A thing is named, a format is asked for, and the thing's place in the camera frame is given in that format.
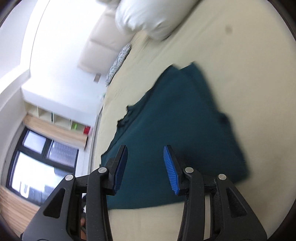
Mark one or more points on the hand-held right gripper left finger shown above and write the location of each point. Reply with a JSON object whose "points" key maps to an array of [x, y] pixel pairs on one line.
{"points": [[121, 166]]}

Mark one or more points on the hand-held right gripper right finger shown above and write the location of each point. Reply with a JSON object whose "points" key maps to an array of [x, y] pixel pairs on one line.
{"points": [[170, 169]]}

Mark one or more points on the dark green sweater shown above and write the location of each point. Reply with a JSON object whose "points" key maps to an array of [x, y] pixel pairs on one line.
{"points": [[173, 115]]}

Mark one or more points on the red box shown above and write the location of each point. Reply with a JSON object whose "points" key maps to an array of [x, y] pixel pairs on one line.
{"points": [[87, 130]]}

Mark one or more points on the beige curtain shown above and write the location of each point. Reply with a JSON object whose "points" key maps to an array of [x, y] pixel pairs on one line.
{"points": [[53, 129]]}

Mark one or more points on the black framed window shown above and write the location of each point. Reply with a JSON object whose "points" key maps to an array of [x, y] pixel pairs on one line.
{"points": [[34, 162]]}

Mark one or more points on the cream open shelf unit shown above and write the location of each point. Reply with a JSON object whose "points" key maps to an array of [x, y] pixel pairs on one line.
{"points": [[46, 113]]}

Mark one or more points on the zebra print pillow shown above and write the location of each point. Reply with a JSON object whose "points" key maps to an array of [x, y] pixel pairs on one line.
{"points": [[118, 62]]}

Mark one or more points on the beige padded headboard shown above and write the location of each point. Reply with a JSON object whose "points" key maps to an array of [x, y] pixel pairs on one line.
{"points": [[99, 51]]}

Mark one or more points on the bed with beige sheet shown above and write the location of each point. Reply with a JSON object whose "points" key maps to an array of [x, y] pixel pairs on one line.
{"points": [[242, 69]]}

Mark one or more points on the white folded duvet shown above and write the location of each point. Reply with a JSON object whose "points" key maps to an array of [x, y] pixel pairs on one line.
{"points": [[148, 20]]}

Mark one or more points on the wall socket panel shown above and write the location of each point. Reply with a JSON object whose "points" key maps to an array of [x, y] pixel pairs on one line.
{"points": [[97, 77]]}

